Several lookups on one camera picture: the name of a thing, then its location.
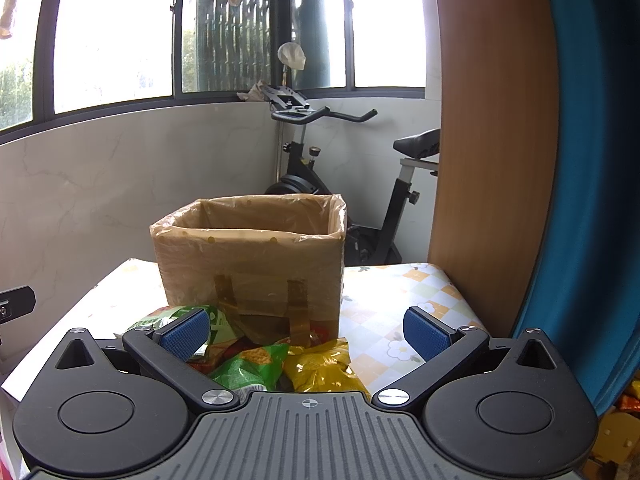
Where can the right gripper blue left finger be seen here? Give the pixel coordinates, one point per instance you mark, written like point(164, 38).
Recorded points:
point(163, 354)

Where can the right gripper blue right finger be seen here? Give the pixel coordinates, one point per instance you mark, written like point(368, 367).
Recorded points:
point(447, 354)

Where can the green chip bag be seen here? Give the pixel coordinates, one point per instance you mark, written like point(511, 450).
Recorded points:
point(252, 370)

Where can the green seaweed snack bag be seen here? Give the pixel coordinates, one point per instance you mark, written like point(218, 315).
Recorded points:
point(189, 331)

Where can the floral checkered tablecloth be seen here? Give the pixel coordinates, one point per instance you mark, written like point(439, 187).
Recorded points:
point(375, 299)

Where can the yellow snack bag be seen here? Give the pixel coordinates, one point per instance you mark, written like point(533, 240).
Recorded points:
point(322, 368)

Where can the black exercise bike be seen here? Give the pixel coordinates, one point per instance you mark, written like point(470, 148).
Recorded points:
point(384, 169)

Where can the cardboard box with plastic liner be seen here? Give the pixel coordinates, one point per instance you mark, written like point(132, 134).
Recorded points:
point(272, 263)

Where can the blue curtain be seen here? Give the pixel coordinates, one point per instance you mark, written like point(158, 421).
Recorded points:
point(584, 292)

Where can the wooden wardrobe panel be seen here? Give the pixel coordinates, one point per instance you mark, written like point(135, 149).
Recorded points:
point(500, 124)

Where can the white bag on stick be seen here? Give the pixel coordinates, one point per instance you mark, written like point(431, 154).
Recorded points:
point(292, 57)

